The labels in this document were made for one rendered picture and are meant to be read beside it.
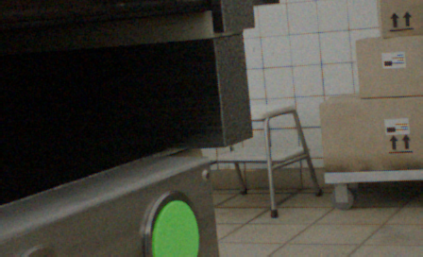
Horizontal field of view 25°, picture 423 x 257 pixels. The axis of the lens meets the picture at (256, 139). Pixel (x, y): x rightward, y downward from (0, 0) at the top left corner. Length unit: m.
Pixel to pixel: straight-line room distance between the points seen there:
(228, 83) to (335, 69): 4.06
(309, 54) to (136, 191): 4.17
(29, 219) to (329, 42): 4.18
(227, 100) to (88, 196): 0.10
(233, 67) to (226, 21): 0.03
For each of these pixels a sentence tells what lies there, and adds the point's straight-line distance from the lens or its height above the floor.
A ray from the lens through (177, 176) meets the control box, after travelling 0.38.
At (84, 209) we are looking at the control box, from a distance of 0.33.
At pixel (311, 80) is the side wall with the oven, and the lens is 4.52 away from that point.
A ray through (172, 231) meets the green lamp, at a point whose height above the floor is 0.82.
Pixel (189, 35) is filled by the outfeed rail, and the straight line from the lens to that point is 0.41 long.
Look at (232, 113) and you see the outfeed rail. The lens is 0.42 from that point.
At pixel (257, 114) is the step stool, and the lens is 3.99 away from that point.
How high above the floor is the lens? 0.90
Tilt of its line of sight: 8 degrees down
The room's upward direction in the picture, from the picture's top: 6 degrees counter-clockwise
